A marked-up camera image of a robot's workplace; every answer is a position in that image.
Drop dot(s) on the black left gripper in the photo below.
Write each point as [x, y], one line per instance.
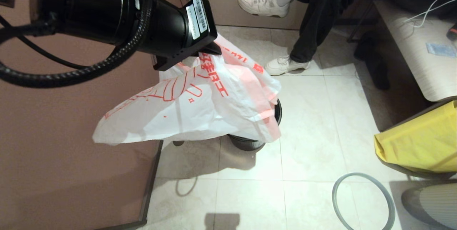
[192, 33]

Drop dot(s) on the white garbage bag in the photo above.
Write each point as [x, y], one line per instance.
[167, 73]

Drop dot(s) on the white red-printed plastic bag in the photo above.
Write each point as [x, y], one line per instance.
[214, 108]

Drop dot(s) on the black round trash bin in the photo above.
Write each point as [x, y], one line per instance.
[250, 144]

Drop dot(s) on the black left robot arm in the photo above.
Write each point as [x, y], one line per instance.
[89, 8]

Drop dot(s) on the yellow fabric bag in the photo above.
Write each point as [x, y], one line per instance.
[421, 144]

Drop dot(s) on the black trousers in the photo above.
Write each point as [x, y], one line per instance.
[321, 8]

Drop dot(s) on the thin dark metal rod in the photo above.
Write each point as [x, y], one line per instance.
[357, 26]

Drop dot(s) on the black slippers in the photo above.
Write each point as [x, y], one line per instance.
[375, 69]

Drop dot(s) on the clear plastic wrapper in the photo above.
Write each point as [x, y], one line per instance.
[441, 49]

